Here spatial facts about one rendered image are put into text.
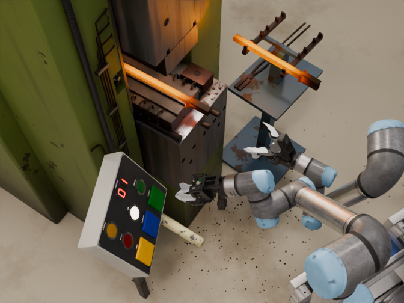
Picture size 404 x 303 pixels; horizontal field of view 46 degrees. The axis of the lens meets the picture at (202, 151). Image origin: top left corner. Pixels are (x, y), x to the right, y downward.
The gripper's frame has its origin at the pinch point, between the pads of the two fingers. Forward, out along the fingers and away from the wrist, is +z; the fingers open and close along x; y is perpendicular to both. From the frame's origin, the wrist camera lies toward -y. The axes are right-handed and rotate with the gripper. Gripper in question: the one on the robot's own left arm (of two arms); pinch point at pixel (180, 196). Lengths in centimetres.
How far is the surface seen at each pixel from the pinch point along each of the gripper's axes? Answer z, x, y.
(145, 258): 9.6, 22.1, -0.3
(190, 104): 6.2, -45.4, -4.0
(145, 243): 9.6, 17.6, 1.3
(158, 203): 9.6, 1.3, -0.8
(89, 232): 14.5, 22.3, 22.6
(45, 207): 110, -23, -30
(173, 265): 61, -9, -87
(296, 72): -31, -69, -25
